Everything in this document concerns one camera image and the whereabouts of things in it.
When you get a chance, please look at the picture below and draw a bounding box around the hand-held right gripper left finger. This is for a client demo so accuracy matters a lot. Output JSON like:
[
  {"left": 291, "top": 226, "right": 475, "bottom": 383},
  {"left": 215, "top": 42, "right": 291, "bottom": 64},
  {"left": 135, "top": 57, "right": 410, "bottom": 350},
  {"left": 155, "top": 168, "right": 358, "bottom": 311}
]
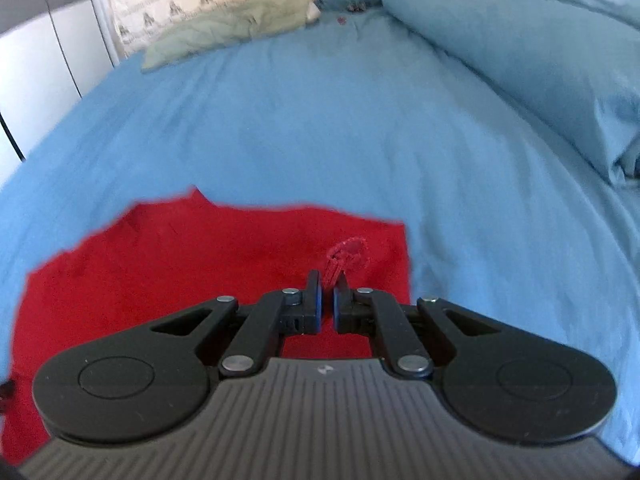
[{"left": 150, "top": 269, "right": 322, "bottom": 378}]

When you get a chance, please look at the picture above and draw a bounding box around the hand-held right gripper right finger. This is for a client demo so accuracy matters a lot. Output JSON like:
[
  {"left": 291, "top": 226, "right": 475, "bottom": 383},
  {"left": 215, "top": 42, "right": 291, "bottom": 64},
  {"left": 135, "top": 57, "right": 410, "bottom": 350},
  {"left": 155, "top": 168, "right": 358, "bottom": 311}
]
[{"left": 333, "top": 276, "right": 502, "bottom": 378}]

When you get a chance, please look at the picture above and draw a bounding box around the red garment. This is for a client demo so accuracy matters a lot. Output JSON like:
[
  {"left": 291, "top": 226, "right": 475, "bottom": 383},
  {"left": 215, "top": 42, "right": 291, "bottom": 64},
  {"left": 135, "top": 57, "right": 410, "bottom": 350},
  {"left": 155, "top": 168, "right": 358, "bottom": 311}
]
[{"left": 0, "top": 186, "right": 412, "bottom": 466}]

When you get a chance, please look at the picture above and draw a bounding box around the green cloth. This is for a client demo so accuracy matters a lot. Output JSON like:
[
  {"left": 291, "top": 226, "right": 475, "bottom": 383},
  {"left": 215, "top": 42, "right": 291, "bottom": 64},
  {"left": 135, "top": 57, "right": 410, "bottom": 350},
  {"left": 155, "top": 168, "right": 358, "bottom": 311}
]
[{"left": 141, "top": 0, "right": 321, "bottom": 72}]

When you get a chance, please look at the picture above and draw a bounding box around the blue duvet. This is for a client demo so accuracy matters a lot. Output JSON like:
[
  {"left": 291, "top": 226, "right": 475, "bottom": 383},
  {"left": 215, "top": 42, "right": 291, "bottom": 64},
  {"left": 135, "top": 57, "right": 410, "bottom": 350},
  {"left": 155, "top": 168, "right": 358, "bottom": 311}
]
[{"left": 381, "top": 0, "right": 640, "bottom": 188}]

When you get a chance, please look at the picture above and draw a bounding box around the white wardrobe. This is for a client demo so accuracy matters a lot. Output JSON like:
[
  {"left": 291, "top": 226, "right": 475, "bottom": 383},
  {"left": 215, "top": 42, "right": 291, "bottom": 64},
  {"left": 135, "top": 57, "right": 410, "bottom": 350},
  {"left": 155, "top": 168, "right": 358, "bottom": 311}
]
[{"left": 0, "top": 0, "right": 121, "bottom": 181}]

